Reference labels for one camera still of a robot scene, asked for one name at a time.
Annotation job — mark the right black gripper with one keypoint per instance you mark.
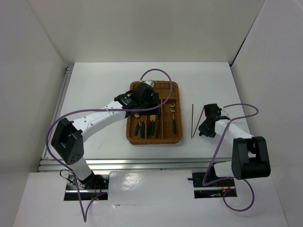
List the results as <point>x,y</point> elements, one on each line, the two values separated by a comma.
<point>202,129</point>

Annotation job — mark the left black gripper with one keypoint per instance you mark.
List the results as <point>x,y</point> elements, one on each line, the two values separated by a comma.
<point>155,111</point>

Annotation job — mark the gold knife green handle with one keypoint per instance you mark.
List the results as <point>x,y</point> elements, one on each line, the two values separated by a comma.
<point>151,123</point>
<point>154,118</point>

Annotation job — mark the large gold spoon green handle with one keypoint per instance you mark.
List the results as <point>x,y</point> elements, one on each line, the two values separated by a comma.
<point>142,127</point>

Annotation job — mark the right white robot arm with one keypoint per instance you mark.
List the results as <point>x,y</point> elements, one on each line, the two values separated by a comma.
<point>249,153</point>

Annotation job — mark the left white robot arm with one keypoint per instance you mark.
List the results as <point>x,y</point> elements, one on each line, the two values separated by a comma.
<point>69,136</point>

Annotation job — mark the brown chopstick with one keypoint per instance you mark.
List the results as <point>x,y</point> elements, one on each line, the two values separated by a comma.
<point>192,117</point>
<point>199,119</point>

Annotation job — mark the wicker cutlery tray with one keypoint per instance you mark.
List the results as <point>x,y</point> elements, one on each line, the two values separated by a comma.
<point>165,90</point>

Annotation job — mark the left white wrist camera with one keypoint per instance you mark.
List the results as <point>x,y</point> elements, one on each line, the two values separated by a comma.
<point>148,82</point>

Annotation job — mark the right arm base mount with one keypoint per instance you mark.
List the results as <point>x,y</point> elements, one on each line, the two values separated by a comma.
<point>215,190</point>

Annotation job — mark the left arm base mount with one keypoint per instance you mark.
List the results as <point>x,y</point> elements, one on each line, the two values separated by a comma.
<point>98,187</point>

